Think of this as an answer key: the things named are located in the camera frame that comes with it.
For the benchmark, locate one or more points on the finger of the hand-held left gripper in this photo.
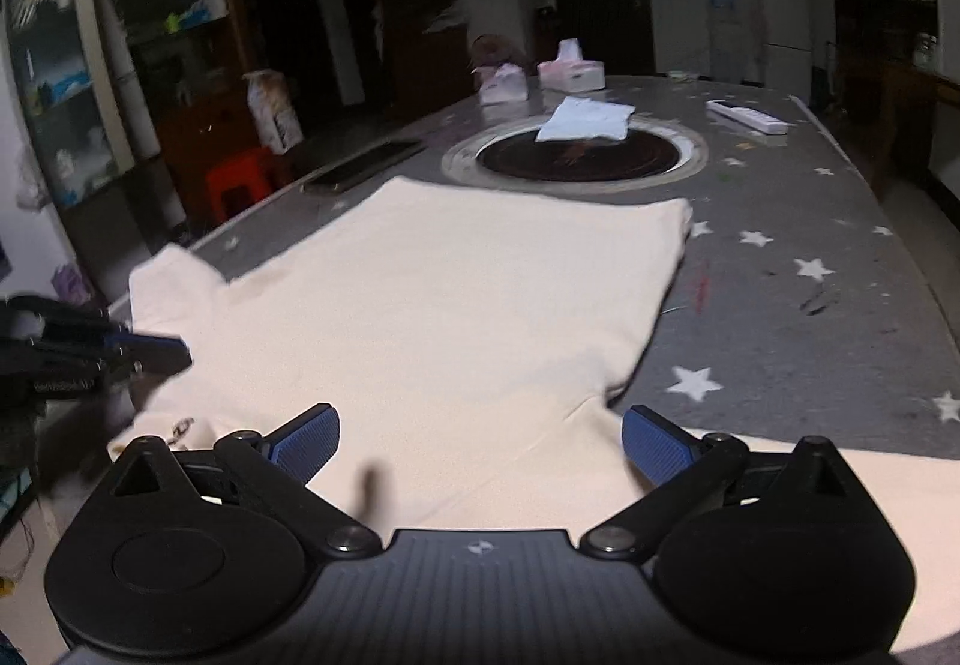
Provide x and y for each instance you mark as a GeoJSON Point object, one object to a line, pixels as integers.
{"type": "Point", "coordinates": [146, 351]}

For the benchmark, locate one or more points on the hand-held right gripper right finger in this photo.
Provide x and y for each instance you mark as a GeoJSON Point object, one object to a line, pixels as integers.
{"type": "Point", "coordinates": [654, 446]}

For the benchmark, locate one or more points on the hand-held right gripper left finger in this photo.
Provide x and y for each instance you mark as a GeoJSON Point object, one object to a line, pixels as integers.
{"type": "Point", "coordinates": [306, 438]}

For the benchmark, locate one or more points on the cream t-shirt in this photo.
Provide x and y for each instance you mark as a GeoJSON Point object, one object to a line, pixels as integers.
{"type": "Point", "coordinates": [420, 320]}

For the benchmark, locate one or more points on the red plastic stool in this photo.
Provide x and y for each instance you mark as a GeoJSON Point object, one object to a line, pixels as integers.
{"type": "Point", "coordinates": [238, 182]}

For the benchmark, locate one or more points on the grey star-print tablecloth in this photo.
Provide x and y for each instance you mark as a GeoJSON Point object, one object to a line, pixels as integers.
{"type": "Point", "coordinates": [787, 245]}

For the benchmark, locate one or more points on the white paper bag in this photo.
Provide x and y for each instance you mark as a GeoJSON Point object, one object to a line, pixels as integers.
{"type": "Point", "coordinates": [271, 110]}

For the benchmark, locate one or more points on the glass door shelf cabinet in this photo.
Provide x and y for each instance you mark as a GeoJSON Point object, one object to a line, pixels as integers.
{"type": "Point", "coordinates": [64, 72]}

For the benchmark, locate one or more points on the round black table hotplate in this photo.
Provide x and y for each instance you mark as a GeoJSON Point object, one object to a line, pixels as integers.
{"type": "Point", "coordinates": [576, 155]}

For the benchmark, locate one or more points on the folded light blue cloth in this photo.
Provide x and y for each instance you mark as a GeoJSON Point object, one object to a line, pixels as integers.
{"type": "Point", "coordinates": [586, 120]}

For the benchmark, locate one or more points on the dark wooden display cabinet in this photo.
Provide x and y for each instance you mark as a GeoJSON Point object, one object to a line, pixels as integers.
{"type": "Point", "coordinates": [225, 20]}

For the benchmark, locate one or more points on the white power strip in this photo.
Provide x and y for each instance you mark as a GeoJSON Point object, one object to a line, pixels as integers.
{"type": "Point", "coordinates": [748, 116]}

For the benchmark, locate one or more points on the pink tissue box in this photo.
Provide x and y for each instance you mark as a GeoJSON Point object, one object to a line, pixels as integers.
{"type": "Point", "coordinates": [571, 69]}

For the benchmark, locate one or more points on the small pink tissue pack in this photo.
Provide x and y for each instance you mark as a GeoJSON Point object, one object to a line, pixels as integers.
{"type": "Point", "coordinates": [502, 83]}

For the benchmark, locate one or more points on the water dispenser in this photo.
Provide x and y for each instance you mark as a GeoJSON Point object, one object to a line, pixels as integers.
{"type": "Point", "coordinates": [724, 27]}

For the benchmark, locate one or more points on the white refrigerator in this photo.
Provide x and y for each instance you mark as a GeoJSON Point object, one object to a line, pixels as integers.
{"type": "Point", "coordinates": [784, 24]}

